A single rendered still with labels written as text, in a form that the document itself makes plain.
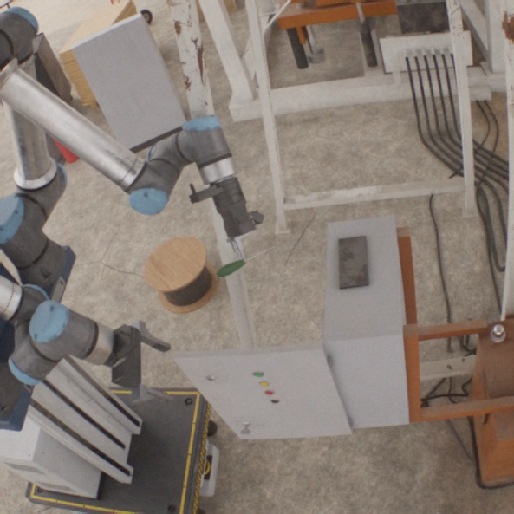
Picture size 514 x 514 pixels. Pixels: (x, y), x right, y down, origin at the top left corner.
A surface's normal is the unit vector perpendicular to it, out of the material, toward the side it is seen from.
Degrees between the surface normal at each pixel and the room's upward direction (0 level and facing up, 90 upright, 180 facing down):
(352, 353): 90
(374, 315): 0
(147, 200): 94
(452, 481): 0
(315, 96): 90
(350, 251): 0
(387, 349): 90
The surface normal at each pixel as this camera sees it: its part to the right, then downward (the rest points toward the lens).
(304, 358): -0.08, 0.75
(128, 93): 0.26, 0.66
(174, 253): -0.26, -0.65
